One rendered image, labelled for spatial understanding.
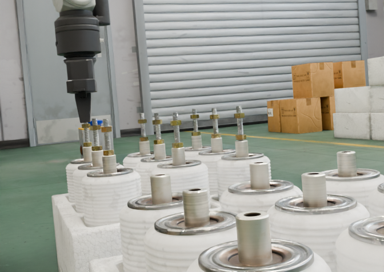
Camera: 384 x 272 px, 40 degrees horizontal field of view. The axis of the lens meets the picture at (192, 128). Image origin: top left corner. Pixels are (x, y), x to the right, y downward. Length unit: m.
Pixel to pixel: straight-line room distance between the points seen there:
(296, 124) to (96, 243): 3.91
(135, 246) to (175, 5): 5.85
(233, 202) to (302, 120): 4.04
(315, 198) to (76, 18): 0.69
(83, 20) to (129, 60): 5.09
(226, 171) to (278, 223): 0.43
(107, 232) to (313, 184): 0.39
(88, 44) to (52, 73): 4.93
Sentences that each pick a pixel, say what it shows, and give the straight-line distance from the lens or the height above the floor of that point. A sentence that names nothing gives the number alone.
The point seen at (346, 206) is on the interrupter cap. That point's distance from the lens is 0.49.
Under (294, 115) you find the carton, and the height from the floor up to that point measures 0.16.
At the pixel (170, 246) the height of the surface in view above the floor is 0.24.
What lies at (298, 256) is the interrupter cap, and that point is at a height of 0.25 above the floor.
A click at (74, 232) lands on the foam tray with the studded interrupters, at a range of 0.80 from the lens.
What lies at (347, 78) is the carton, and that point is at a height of 0.45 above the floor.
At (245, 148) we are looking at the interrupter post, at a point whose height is 0.27.
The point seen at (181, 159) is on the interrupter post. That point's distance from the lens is 0.88.
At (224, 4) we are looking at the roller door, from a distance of 6.59.
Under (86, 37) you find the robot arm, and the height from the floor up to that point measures 0.50.
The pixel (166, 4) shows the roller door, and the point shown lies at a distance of 6.32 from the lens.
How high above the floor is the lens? 0.36
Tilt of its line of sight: 3 degrees down
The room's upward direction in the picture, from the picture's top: 5 degrees counter-clockwise
